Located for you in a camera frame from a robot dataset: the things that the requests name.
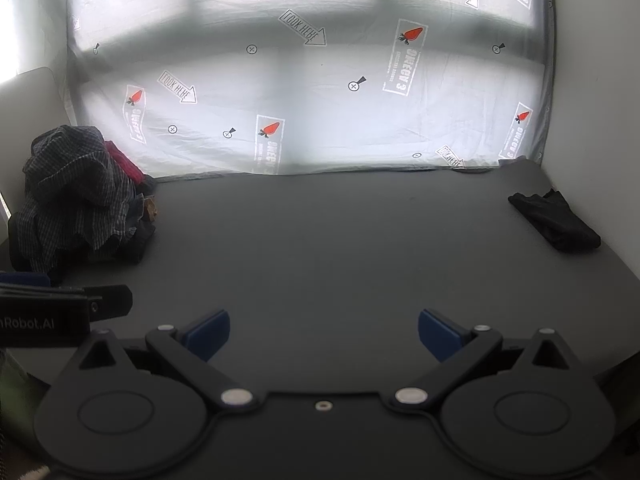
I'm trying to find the blue denim jeans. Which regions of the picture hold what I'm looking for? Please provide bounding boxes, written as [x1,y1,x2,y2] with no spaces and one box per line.
[126,194,152,242]

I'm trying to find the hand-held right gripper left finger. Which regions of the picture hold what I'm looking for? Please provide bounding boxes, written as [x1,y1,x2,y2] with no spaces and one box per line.
[65,309,261,414]

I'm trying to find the blue plaid shirt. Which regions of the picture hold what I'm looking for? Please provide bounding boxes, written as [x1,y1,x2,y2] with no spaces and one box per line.
[9,126,147,282]

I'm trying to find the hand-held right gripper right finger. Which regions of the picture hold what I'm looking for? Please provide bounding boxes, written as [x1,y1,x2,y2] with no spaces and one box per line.
[383,309,582,414]

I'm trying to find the folded black garment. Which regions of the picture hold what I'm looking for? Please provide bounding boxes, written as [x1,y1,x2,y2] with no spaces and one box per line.
[507,188,602,254]

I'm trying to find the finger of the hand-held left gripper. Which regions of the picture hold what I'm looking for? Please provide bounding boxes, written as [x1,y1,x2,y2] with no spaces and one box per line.
[82,284,134,322]
[0,272,51,287]

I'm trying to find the dark grey garment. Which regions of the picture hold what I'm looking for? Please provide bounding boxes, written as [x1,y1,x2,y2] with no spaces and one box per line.
[97,220,157,267]

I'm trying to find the magenta garment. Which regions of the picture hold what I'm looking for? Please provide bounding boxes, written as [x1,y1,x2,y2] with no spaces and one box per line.
[103,140,146,187]

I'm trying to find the person's fluffy beige robe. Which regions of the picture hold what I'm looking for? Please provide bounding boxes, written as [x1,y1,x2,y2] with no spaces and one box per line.
[15,462,52,480]

